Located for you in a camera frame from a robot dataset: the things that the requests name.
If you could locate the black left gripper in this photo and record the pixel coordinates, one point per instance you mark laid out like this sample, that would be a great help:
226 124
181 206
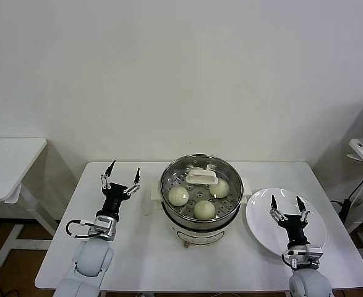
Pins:
114 198

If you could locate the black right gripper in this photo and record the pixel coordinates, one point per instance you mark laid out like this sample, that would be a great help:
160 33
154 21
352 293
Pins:
295 229

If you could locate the white steamed baozi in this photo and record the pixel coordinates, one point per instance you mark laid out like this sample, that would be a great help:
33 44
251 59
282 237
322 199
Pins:
219 189
204 209
178 196

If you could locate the round glass lid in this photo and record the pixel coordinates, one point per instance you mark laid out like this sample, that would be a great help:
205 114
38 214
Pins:
201 179

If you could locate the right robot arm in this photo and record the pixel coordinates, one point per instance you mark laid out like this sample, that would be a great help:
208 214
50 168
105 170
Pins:
308 284

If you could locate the stainless steel steamer basket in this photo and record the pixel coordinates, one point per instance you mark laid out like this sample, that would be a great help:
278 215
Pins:
230 185

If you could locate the steel steamer pot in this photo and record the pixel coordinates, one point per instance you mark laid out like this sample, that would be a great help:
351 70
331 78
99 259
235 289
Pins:
199 236

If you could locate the white round plate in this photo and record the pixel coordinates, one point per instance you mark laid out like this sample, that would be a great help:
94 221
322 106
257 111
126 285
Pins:
261 222

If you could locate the white side table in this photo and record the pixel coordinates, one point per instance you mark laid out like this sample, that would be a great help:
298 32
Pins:
362 150
14 161

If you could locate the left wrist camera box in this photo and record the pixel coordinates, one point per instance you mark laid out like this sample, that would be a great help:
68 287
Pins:
104 222

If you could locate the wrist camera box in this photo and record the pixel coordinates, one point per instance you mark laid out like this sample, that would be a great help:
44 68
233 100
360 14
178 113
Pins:
104 222
312 252

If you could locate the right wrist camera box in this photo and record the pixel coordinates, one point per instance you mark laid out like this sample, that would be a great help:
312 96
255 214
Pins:
312 252

